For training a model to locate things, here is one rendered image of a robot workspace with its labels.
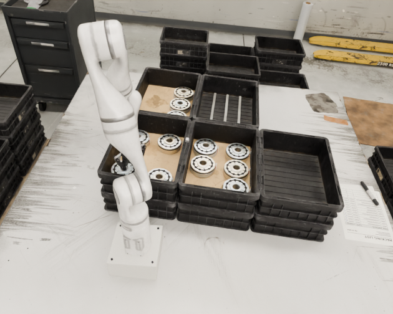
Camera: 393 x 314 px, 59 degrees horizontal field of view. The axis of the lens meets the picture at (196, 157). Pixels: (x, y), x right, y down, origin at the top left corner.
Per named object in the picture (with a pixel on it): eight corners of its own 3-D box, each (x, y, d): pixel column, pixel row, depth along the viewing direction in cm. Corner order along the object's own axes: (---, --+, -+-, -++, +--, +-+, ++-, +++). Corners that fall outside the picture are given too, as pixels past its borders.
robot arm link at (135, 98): (144, 123, 126) (120, 121, 126) (143, 86, 116) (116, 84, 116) (141, 135, 121) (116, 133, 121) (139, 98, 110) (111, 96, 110)
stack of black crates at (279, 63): (287, 83, 334) (300, 39, 304) (291, 101, 313) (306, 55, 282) (246, 80, 334) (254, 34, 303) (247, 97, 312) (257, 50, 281)
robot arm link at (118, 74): (134, 70, 108) (107, 75, 108) (119, 9, 83) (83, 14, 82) (138, 96, 106) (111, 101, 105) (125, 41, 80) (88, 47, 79)
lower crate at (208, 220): (249, 233, 139) (254, 215, 131) (175, 223, 140) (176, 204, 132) (249, 164, 168) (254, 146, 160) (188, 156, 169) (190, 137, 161)
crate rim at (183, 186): (259, 201, 125) (260, 197, 123) (177, 189, 126) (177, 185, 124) (258, 132, 154) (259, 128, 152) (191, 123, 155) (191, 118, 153)
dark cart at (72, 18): (86, 118, 295) (67, 12, 234) (33, 113, 295) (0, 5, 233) (103, 81, 339) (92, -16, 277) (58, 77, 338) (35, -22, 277)
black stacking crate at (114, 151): (175, 205, 133) (176, 185, 125) (100, 194, 134) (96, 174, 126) (189, 139, 161) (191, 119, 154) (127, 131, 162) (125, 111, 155)
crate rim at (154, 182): (176, 189, 126) (177, 185, 124) (96, 177, 127) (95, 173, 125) (191, 123, 155) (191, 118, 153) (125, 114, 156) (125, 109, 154)
